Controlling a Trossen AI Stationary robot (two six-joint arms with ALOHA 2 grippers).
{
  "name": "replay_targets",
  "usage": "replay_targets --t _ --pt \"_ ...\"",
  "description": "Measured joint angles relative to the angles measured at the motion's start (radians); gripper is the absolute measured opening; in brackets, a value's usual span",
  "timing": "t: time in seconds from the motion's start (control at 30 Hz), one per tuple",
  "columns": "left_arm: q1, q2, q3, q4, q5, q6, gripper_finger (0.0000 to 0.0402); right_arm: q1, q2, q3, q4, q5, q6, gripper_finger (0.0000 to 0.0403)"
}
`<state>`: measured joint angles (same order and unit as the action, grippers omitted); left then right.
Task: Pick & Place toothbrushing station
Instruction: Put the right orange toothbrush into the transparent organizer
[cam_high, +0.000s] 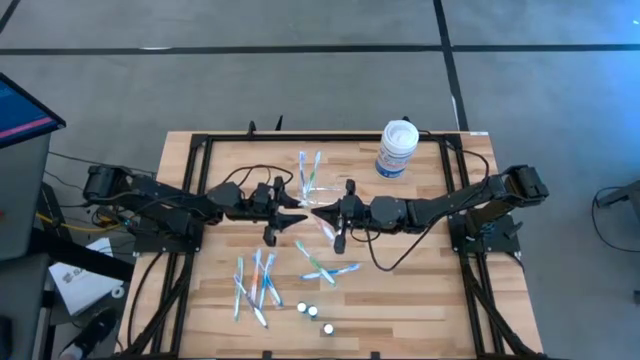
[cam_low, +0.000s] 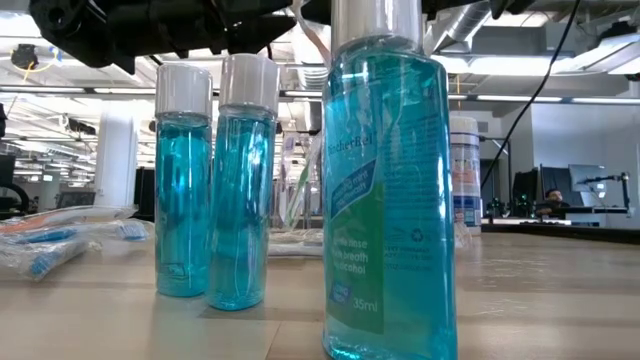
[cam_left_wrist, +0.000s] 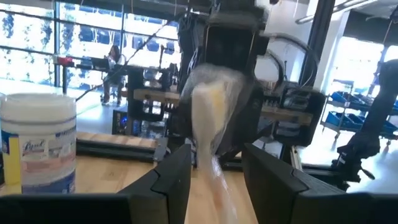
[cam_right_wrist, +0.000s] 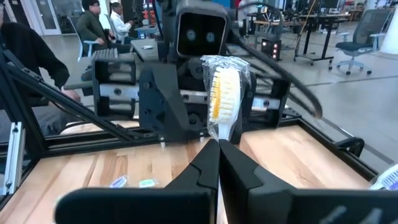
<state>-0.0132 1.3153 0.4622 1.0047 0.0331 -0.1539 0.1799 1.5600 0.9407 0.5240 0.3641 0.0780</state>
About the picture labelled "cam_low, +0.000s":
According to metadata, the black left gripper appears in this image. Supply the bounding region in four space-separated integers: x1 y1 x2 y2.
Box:
27 0 300 75

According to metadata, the black ceiling camera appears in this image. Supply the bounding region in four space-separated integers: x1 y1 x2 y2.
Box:
9 43 40 71

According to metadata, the white disinfecting wipes canister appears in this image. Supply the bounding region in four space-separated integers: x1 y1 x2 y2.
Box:
447 115 482 236

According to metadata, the white building pillar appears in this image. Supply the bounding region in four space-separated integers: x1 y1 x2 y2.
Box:
93 110 140 210

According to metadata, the person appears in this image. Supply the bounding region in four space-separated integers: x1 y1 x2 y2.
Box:
533 187 572 217

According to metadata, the small dark monitor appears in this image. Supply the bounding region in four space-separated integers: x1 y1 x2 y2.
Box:
54 190 97 211

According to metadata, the black computer monitor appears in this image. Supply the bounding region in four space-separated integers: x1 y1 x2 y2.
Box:
512 168 542 217
539 165 571 204

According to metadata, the black tall cabinet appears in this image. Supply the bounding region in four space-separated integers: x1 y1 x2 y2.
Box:
132 166 157 221

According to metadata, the long ceiling light rail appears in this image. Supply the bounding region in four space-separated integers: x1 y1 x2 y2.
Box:
0 85 640 105

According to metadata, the silver ribbed air duct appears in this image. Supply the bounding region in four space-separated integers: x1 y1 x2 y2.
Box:
297 64 330 92

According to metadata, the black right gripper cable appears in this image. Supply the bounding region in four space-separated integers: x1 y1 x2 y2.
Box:
479 0 585 191

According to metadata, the grey computer monitor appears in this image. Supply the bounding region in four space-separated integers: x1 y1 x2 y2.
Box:
567 163 610 201

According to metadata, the black aluminium table frame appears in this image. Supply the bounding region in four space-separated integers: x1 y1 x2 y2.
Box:
0 209 640 246

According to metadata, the black metal pole frame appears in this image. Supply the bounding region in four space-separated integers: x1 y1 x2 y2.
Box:
480 133 515 217

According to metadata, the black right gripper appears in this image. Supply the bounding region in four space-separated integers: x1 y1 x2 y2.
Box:
300 0 537 26

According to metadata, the blue mouthwash bottle white cap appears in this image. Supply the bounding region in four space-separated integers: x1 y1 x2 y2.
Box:
321 0 459 360
153 63 214 299
205 53 281 312

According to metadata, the white desk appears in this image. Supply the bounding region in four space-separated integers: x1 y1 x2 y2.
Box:
564 205 639 230

